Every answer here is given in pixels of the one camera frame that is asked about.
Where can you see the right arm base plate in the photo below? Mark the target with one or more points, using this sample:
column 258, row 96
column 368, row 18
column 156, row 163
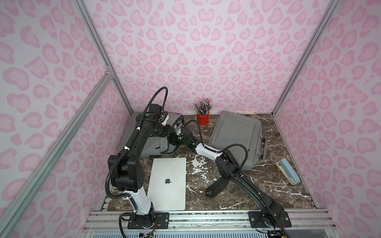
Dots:
column 259, row 219

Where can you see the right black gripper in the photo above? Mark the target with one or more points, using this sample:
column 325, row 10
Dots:
column 184, row 134

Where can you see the red pencil cup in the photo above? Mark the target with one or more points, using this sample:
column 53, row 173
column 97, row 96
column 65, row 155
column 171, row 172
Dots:
column 203, row 120

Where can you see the aluminium front rail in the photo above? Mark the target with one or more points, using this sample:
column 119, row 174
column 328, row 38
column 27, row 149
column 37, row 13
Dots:
column 298, row 223

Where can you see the bundle of pencils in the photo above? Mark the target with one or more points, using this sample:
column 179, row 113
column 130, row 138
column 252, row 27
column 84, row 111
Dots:
column 203, row 107

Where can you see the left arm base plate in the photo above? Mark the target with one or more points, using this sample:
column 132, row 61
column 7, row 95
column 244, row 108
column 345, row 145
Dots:
column 150, row 221

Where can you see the grey laptop sleeve top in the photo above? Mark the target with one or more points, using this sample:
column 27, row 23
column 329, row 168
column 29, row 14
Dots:
column 155, row 145

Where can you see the blue green stapler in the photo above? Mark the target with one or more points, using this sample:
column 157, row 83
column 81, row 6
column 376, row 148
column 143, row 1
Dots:
column 287, row 170

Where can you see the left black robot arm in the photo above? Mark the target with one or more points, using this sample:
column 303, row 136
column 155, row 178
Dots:
column 126, row 175

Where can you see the grey laptop bag with strap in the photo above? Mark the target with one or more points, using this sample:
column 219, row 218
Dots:
column 234, row 128

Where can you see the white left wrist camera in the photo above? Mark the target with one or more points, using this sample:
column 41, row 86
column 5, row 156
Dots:
column 164, row 118

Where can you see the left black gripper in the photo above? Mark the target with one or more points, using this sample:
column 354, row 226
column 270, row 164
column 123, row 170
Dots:
column 168, row 128

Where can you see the silver apple laptop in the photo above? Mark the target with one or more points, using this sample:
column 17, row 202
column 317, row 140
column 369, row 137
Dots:
column 167, row 184

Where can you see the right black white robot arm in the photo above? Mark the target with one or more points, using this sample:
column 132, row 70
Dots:
column 273, row 213

